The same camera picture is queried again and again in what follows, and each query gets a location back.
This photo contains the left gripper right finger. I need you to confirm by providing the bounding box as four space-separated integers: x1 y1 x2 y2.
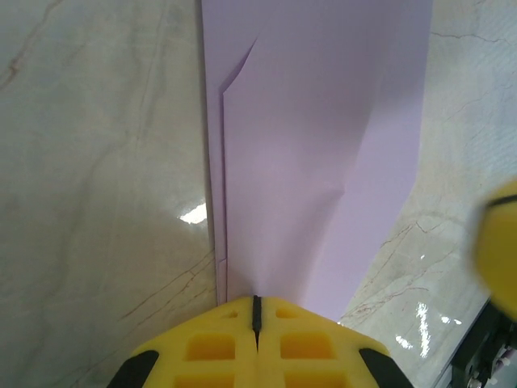
258 294 417 388

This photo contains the purple paper sheet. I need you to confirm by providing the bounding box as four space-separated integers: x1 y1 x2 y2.
200 0 434 323

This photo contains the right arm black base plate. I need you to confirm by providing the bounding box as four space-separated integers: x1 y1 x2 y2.
451 301 517 388

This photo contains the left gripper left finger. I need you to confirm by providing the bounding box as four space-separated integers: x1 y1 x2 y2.
107 294 259 388

